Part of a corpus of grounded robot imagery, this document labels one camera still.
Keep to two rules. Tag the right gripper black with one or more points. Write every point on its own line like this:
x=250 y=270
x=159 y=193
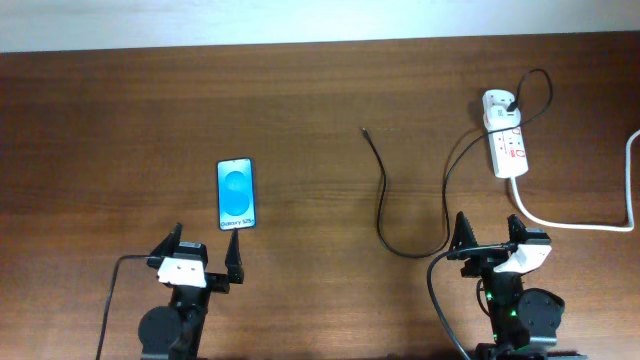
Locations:
x=482 y=260

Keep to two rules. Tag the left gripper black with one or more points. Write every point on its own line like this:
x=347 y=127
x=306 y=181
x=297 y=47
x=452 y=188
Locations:
x=219 y=282

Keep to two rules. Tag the blue Samsung Galaxy smartphone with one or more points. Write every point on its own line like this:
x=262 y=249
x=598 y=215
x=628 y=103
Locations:
x=237 y=209

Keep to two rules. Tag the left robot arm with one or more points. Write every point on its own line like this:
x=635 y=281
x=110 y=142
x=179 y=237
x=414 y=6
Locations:
x=174 y=331

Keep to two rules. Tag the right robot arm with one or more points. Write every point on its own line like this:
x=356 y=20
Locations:
x=524 y=322

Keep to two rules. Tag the white USB charger plug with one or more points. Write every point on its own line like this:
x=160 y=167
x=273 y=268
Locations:
x=497 y=116

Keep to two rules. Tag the white power strip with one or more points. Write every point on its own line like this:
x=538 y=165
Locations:
x=507 y=145

